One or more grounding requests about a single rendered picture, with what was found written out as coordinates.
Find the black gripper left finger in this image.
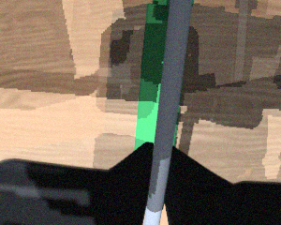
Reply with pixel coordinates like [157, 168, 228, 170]
[0, 142, 154, 225]

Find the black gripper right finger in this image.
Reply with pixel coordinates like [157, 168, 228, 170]
[164, 146, 281, 225]

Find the green u-shaped bracket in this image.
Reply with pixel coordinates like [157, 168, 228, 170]
[134, 0, 170, 151]

